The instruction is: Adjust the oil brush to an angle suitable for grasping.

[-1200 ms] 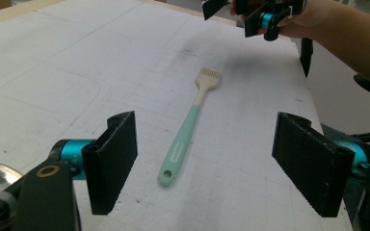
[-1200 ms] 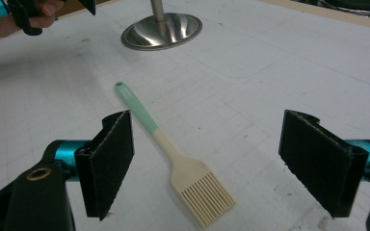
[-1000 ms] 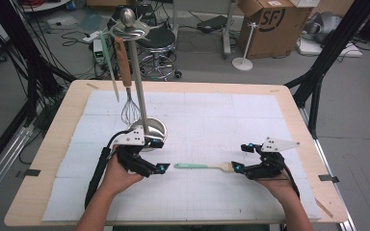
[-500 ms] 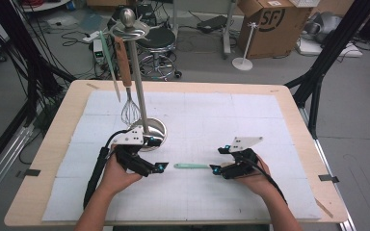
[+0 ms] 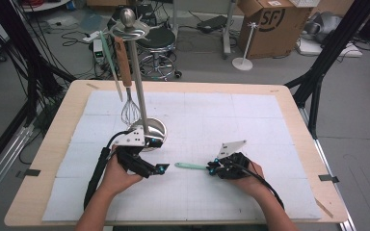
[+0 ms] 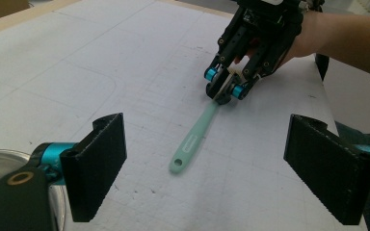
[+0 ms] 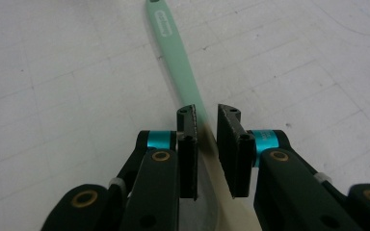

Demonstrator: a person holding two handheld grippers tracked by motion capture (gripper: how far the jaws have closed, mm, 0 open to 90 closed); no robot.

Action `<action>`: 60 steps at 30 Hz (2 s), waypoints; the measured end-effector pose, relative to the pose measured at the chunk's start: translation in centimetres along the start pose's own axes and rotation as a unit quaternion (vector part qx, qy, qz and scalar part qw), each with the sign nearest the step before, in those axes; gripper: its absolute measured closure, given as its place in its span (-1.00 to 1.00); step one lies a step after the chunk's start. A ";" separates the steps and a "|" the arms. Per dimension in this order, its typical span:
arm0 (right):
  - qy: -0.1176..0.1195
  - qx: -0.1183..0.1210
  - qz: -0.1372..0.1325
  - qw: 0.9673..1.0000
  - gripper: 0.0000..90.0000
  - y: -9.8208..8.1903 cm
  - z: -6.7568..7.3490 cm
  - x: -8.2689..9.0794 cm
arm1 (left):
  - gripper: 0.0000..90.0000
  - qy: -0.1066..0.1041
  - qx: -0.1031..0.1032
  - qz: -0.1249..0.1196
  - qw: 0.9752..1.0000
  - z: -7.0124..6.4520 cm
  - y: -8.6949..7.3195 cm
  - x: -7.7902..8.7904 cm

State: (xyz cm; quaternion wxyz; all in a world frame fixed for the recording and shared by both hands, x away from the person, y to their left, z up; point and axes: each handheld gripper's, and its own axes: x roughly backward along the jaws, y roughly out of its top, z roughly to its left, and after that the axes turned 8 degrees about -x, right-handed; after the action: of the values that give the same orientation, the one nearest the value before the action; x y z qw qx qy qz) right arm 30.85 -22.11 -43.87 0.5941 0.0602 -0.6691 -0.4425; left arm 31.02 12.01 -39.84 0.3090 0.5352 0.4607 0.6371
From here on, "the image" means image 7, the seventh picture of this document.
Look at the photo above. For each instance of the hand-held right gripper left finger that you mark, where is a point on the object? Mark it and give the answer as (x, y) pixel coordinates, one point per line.
(188, 160)

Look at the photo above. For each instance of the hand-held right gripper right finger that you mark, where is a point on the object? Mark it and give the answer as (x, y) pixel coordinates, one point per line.
(236, 160)

